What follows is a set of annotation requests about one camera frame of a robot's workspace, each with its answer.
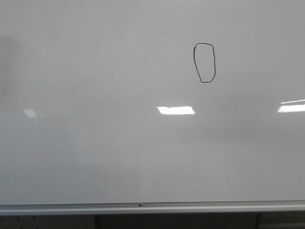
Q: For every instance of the dark panel below whiteboard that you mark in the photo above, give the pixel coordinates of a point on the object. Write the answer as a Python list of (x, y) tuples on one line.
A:
[(179, 221)]

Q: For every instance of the white glossy whiteboard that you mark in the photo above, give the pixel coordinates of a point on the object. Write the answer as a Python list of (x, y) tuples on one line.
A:
[(109, 101)]

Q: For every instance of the aluminium whiteboard tray rail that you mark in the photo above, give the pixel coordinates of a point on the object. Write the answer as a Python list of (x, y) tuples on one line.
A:
[(151, 207)]

